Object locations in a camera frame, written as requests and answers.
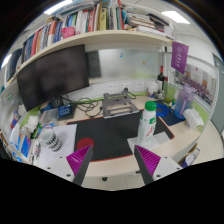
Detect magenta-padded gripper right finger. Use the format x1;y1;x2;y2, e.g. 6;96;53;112
133;144;184;186

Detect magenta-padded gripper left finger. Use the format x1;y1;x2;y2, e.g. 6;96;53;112
44;144;95;187

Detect white green-capped drink bottle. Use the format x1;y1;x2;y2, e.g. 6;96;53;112
136;100;158;149

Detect translucent purple water bottle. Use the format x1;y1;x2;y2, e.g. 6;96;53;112
173;84;195;120

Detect small white paper sheet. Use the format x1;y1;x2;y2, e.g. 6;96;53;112
127;131;173;151

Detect black white checkered mug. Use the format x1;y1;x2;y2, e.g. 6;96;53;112
39;128;63;153

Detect black red-edged desk mat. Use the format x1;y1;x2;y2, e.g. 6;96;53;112
66;108;175;163

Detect dark blue desk pad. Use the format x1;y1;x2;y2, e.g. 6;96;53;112
156;99;186;127

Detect small blue box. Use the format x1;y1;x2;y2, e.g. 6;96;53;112
57;104;74;119

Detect stack of white tissues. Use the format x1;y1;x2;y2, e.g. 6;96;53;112
20;114;40;139

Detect white tissue pack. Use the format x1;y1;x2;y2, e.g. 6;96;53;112
182;108;205;129

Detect grey metal laptop stand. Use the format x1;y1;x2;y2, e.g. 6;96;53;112
101;90;140;120

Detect white round jar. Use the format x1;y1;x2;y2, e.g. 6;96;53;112
146;80;160;98

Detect dark wine bottle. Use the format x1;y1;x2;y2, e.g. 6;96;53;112
156;65;166;92

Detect group photo print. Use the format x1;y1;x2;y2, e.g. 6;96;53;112
181;74;214;106

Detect black computer monitor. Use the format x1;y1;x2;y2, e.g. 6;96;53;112
16;44;90;113

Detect purple hanging pennant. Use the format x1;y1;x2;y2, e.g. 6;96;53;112
170;41;190;75

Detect beige shelf with books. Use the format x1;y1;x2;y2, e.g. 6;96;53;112
4;0;176;79

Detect black tangled cables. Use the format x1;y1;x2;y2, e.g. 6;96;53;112
61;94;104;119

